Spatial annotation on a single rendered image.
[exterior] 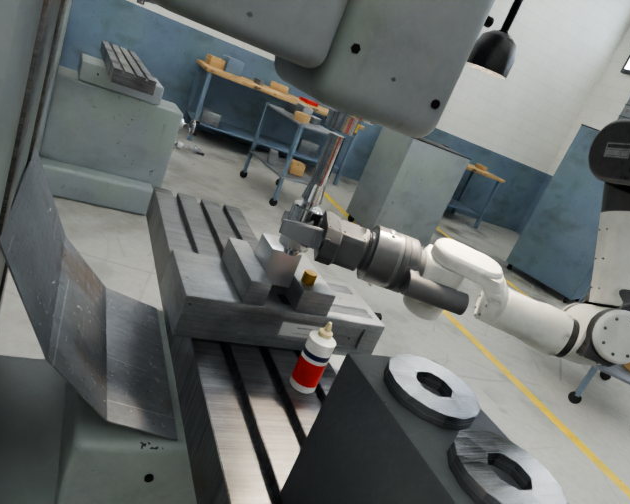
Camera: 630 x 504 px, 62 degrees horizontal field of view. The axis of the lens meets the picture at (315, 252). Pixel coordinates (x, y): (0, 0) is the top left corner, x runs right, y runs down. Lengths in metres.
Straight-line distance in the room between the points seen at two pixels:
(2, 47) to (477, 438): 0.46
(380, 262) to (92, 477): 0.47
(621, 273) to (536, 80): 8.95
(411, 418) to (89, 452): 0.41
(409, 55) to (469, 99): 8.37
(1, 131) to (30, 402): 0.55
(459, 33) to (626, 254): 0.42
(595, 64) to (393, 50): 9.96
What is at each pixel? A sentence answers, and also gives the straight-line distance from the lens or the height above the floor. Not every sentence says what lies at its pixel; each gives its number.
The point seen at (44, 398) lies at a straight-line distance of 0.95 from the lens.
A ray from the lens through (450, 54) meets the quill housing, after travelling 0.69.
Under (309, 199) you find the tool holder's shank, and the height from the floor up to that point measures 1.17.
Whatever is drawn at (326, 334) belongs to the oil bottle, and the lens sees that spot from 0.73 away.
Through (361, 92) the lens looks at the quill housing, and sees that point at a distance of 0.64.
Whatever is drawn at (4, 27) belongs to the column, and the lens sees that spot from 0.45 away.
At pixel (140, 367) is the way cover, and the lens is 0.81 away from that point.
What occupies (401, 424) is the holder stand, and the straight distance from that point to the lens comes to 0.45.
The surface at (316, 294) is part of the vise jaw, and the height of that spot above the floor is 1.04.
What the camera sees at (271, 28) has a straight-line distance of 0.57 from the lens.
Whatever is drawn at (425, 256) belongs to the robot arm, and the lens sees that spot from 0.80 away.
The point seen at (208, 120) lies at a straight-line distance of 6.65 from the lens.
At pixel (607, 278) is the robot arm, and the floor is 1.23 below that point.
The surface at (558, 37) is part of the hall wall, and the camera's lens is 9.88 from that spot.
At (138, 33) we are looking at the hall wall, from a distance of 7.19.
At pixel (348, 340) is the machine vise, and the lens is 0.89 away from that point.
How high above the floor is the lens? 1.35
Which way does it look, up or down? 18 degrees down
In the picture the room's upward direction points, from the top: 23 degrees clockwise
